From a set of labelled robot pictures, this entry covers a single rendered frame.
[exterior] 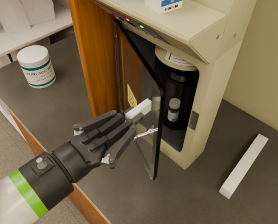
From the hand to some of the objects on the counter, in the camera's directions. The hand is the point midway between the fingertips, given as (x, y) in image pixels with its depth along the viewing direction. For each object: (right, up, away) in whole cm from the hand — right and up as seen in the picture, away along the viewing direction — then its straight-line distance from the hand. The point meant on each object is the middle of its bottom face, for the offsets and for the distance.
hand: (139, 111), depth 56 cm
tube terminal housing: (+14, -5, +45) cm, 47 cm away
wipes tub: (-46, +16, +63) cm, 80 cm away
